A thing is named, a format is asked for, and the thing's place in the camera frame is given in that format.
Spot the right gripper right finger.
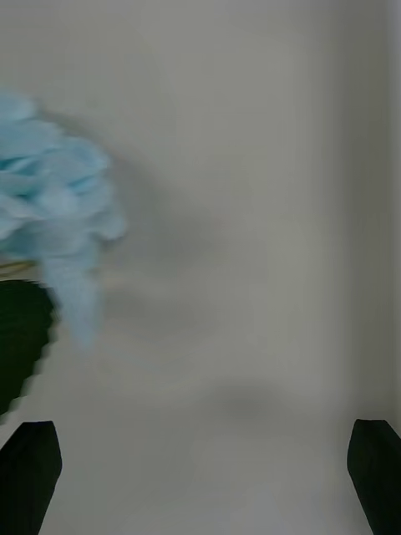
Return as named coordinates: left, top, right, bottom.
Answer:
left=346, top=418, right=401, bottom=535

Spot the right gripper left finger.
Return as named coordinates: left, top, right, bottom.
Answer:
left=0, top=420, right=63, bottom=535

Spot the pale blue flower with stem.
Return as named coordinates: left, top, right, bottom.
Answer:
left=0, top=89, right=129, bottom=417

